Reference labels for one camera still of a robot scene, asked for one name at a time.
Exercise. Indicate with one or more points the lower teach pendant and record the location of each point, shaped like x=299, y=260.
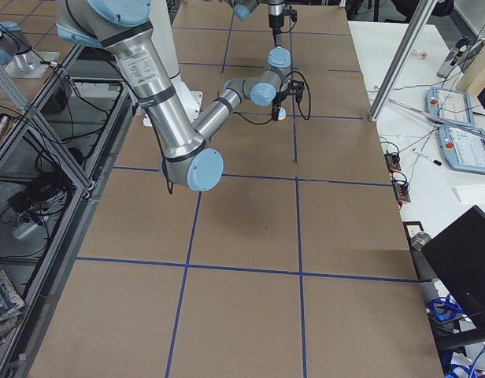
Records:
x=462, y=150

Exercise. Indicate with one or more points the lower orange black connector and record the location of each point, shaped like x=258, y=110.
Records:
x=401, y=191

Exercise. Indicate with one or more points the white and blue bell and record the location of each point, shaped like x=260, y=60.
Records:
x=282, y=114

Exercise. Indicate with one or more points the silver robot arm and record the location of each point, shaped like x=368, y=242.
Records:
x=187, y=158
x=242, y=9

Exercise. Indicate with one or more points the orange black connector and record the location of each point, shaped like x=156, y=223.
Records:
x=393, y=162
x=401, y=191

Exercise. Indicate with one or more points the black laptop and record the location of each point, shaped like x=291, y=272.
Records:
x=457, y=256

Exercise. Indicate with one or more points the white foam block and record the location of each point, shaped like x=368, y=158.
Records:
x=470, y=194

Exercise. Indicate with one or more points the upper teach pendant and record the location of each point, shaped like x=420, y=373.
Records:
x=450, y=105

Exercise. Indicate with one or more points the aluminium frame post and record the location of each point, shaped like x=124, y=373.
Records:
x=416, y=25

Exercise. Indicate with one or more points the black marker pen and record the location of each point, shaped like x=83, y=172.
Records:
x=426, y=157

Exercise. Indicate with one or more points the silver metal cup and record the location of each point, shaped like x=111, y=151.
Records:
x=419, y=240

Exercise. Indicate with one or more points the teach pendant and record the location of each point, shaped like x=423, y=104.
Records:
x=462, y=150
x=450, y=105

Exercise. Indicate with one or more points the stack of magazines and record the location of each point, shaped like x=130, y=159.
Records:
x=11, y=306

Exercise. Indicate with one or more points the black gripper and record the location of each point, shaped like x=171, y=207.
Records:
x=278, y=98
x=275, y=20

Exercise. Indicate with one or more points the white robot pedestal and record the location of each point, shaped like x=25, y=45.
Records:
x=179, y=78

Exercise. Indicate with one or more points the aluminium side frame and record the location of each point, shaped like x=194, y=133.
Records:
x=57, y=115

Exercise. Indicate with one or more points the upper orange black connector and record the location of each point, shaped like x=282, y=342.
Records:
x=393, y=162

